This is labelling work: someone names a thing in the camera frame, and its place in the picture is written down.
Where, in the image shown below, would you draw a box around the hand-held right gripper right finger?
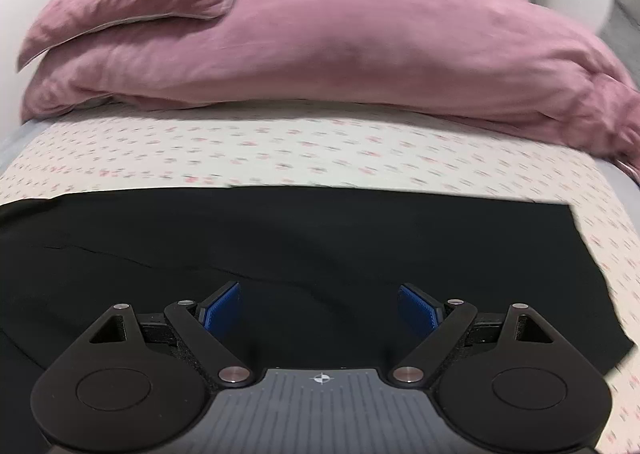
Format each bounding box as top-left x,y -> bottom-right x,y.
387,283 -> 556,388

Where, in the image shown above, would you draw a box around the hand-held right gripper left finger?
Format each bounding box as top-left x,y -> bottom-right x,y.
88,281 -> 254,388

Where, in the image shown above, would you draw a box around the black pants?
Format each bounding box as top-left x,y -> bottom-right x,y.
0,186 -> 636,454

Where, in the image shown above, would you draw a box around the white floral bed sheet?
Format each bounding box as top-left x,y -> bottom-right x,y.
0,101 -> 640,454

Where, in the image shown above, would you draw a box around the grey bed sheet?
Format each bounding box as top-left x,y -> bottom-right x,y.
0,121 -> 43,172

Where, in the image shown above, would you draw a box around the pink duvet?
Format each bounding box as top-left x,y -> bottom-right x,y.
20,0 -> 640,169

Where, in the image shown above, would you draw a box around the grey upholstered headboard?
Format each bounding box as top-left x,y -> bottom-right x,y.
597,0 -> 640,77

